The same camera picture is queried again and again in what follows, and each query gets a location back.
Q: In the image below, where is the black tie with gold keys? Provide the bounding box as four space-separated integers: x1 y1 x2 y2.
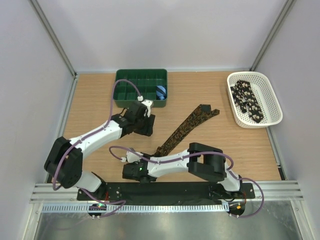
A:
153 104 220 157

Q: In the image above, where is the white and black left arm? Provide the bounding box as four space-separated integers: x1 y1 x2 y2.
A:
44 99 155 200

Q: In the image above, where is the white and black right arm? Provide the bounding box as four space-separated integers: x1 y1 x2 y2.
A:
120 142 244 198

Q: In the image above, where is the rolled blue striped tie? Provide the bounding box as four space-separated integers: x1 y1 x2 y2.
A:
155 85 167 100

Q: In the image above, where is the green divided organizer tray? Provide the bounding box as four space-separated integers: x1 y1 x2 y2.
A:
113 68 168 108

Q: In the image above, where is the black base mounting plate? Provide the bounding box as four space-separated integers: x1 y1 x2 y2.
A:
76 181 256 206

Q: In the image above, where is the black tie with white pattern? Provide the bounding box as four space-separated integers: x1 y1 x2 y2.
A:
230 80 264 124

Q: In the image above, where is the white perforated plastic basket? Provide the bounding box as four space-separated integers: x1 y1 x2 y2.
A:
226 71 283 129

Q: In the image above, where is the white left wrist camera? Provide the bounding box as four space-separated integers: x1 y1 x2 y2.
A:
137 95 154 118

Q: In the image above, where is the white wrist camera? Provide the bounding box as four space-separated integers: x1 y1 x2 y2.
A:
137 95 154 118
120 149 143 163

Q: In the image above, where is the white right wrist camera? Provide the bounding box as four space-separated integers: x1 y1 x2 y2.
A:
120 149 143 163

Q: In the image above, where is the white slotted cable duct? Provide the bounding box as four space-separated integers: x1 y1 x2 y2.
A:
41 202 229 213

